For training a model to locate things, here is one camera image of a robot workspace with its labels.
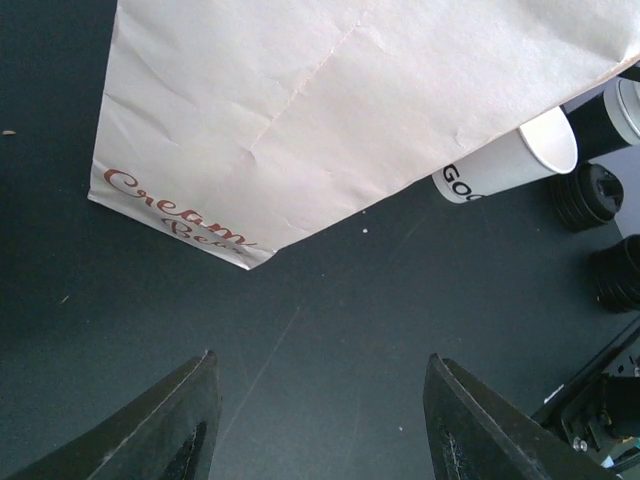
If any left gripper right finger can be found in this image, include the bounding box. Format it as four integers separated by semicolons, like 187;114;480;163
423;354;617;479

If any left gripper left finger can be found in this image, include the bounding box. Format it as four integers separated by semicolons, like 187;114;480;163
10;350;222;479

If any stack of white cups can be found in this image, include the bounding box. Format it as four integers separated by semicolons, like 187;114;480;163
567;79;639;163

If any cream bear paper bag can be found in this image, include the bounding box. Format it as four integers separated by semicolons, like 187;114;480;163
88;1;639;270

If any white paper coffee cup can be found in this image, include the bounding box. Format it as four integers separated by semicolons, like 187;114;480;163
432;107;578;204

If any black cup lid stack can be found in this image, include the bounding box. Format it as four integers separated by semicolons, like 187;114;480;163
548;163;624;233

